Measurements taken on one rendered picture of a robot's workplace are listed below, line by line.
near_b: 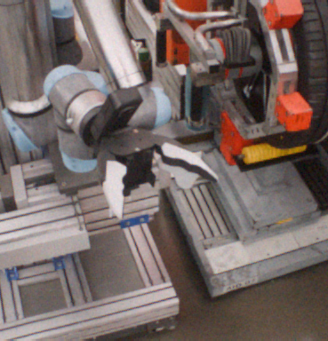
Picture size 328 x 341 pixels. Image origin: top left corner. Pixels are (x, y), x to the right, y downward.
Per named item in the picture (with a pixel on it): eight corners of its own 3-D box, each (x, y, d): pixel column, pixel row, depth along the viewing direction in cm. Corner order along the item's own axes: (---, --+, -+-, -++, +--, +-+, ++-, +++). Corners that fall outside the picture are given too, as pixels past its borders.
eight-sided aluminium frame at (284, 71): (280, 168, 163) (308, 20, 125) (262, 172, 162) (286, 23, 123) (218, 76, 200) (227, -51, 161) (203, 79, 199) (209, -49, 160)
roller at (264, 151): (310, 152, 183) (313, 140, 179) (241, 169, 177) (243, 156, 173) (303, 142, 187) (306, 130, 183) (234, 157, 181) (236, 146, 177)
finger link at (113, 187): (121, 242, 66) (127, 194, 73) (124, 210, 62) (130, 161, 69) (97, 239, 66) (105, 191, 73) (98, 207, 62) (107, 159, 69)
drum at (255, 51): (261, 83, 163) (266, 47, 153) (202, 92, 158) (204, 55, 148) (244, 61, 172) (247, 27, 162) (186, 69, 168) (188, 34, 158)
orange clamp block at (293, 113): (294, 110, 147) (308, 129, 141) (272, 114, 145) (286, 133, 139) (298, 91, 142) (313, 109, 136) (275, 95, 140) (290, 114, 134)
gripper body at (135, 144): (158, 189, 77) (118, 144, 84) (165, 143, 71) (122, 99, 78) (114, 205, 73) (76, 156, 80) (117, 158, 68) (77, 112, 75)
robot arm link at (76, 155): (125, 158, 96) (123, 112, 88) (73, 182, 92) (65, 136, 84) (106, 135, 101) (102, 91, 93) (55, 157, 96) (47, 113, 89)
